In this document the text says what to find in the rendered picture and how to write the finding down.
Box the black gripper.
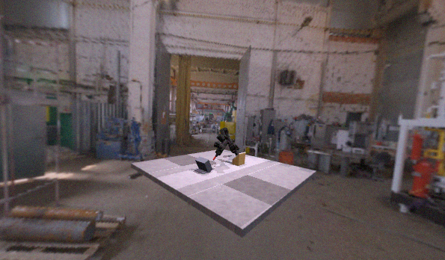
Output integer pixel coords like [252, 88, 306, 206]
[215, 143, 226, 156]

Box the grey panel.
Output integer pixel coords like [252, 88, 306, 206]
[195, 157, 212, 174]

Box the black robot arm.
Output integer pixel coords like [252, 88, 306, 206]
[214, 128, 240, 155]

